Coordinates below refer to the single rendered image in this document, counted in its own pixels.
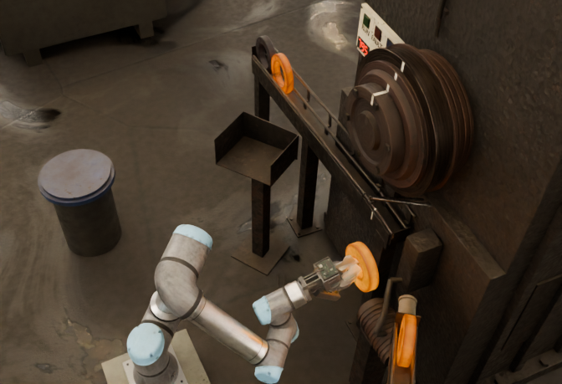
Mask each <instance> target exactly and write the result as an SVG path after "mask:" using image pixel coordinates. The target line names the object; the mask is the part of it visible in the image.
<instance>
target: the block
mask: <svg viewBox="0 0 562 384"><path fill-rule="evenodd" d="M441 250H442V242H441V240H440V239H439V238H438V236H437V235H436V234H435V233H434V232H433V230H432V229H430V228H429V229H426V230H423V231H420V232H418V233H413V234H411V235H409V236H407V237H406V241H405V244H404V248H403V250H402V254H401V260H400V263H399V266H398V270H397V273H396V277H401V278H402V283H399V284H400V286H401V287H402V288H403V290H404V291H405V292H406V293H407V294H408V293H411V292H413V291H415V290H418V289H421V288H424V287H427V286H428V285H429V284H430V283H431V280H432V276H433V273H434V270H435V268H436V265H437V261H438V258H439V255H440V252H441Z"/></svg>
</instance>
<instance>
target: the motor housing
mask: <svg viewBox="0 0 562 384"><path fill-rule="evenodd" d="M383 304H384V298H374V299H371V300H368V301H366V302H365V303H364V304H363V305H362V306H361V307H360V308H359V310H358V313H357V319H358V322H359V324H360V326H361V328H360V333H359V336H358V341H357V344H356V348H355V355H354V359H353V363H352V367H351V371H350V378H349V382H350V384H381V381H382V378H383V375H384V372H385V369H386V366H388V363H389V355H390V341H391V331H392V327H393V324H394V320H395V318H396V312H395V311H394V310H393V307H392V306H391V304H389V310H388V313H387V316H386V318H385V321H384V323H383V326H382V327H381V330H385V331H386V332H387V336H382V337H374V335H373V330H374V329H375V327H376V323H377V321H378V319H379V317H380V315H381V311H382V309H383Z"/></svg>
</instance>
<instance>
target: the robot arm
mask: <svg viewBox="0 0 562 384"><path fill-rule="evenodd" d="M211 249H212V238H211V236H210V235H209V234H207V233H206V232H205V231H204V230H202V229H200V228H198V227H195V226H192V225H188V224H187V225H186V224H182V225H180V226H178V227H177V228H176V230H175V232H173V235H172V237H171V240H170V242H169V243H168V245H167V247H166V250H165V252H164V253H163V255H162V257H161V260H160V262H159V264H158V265H157V266H156V271H155V285H156V292H155V293H154V294H153V295H152V297H151V301H150V303H149V306H148V309H147V311H146V313H145V315H144V317H143V319H142V321H141V323H140V325H139V326H138V327H136V328H134V329H133V330H132V332H131V333H130V334H129V337H128V340H127V350H128V354H129V356H130V358H131V360H132V362H133V364H134V369H133V377H134V380H135V384H174V383H175V381H176V379H177V377H178V372H179V367H178V364H177V361H176V358H175V357H174V356H173V355H172V354H171V353H170V352H169V351H168V348H169V346H170V344H171V341H172V338H173V336H174V335H175V332H176V329H177V327H178V325H179V323H180V321H181V320H189V321H191V322H192V323H193V324H194V325H196V326H198V327H199V328H201V329H202V330H204V331H205V332H207V333H208V334H209V335H211V336H212V337H214V338H215V339H216V340H218V341H220V342H221V343H223V344H224V345H225V346H227V347H228V348H229V349H231V350H232V351H234V352H236V353H237V354H239V355H240V356H241V357H242V358H244V359H245V360H247V361H249V362H250V363H251V364H253V365H254V366H256V368H255V372H254V374H255V376H256V377H257V378H258V379H259V380H260V381H262V382H265V383H270V384H273V383H276V382H277V381H278V380H279V378H280V376H281V373H282V370H283V367H284V363H285V359H286V356H287V354H288V351H289V347H290V343H292V342H294V341H295V340H296V338H298V335H299V328H298V325H297V322H296V320H295V319H294V317H293V316H292V314H291V311H292V310H295V309H297V308H299V307H300V306H302V305H305V304H307V300H308V301H310V300H312V299H311V296H310V294H312V293H313V294H314V297H318V298H321V299H326V300H333V301H336V300H338V299H339V298H340V294H339V291H341V290H342V289H346V288H348V287H349V286H350V285H351V284H352V283H353V282H354V281H355V280H356V278H357V276H358V275H359V274H360V273H361V271H362V268H361V266H360V263H359V261H358V260H357V259H354V258H353V257H352V256H351V255H346V256H345V257H344V259H343V261H335V262H332V260H331V259H330V258H329V257H327V258H325V259H322V260H320V261H319V262H317V263H315V264H314V271H315V272H314V271H313V273H312V274H310V275H308V276H306V277H304V278H303V277H302V276H301V277H299V278H298V282H297V281H294V282H292V283H288V284H287V285H285V286H284V287H282V288H280V289H277V290H275V291H274V292H272V293H270V294H267V295H266V296H263V297H262V298H261V299H259V300H257V301H255V302H254V303H253V309H254V312H255V314H256V316H257V317H258V320H259V322H260V323H261V325H266V324H269V325H270V327H269V330H268V334H267V337H266V340H263V339H262V338H261V337H259V336H258V335H256V334H255V333H253V332H252V331H251V330H250V329H248V328H247V327H246V326H244V325H242V324H241V323H240V322H238V321H237V320H235V319H234V318H233V317H232V316H230V315H229V314H227V313H226V312H225V311H223V310H221V309H220V308H219V307H217V306H216V305H215V304H213V303H212V302H211V301H210V300H208V299H206V298H205V297H204V296H203V292H202V290H200V289H199V288H198V287H197V286H196V281H197V279H198V276H199V274H200V273H201V271H202V267H203V265H204V264H205V261H206V259H207V256H208V254H209V252H210V250H211ZM347 269H348V271H347ZM337 270H338V271H339V272H341V273H343V274H342V275H341V277H340V274H339V272H338V271H337Z"/></svg>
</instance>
